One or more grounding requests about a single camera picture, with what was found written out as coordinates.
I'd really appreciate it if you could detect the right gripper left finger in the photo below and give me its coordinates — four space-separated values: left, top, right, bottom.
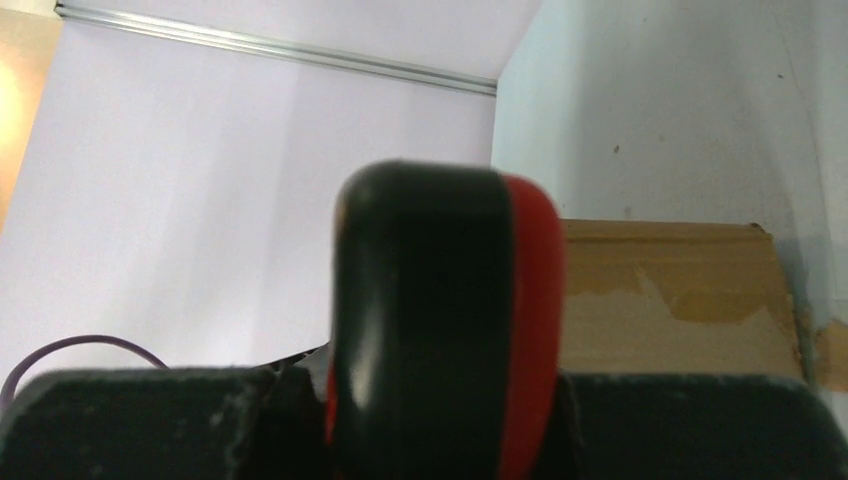
1 346 332 479

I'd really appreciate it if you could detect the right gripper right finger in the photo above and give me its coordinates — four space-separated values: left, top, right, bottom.
536 373 847 480

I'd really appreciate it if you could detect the brown cardboard express box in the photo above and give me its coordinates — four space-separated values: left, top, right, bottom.
559 219 847 392

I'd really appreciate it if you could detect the red black utility knife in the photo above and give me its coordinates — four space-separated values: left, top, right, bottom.
326 160 566 479

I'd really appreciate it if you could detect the aluminium frame rail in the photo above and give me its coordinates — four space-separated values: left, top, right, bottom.
54 1 497 97

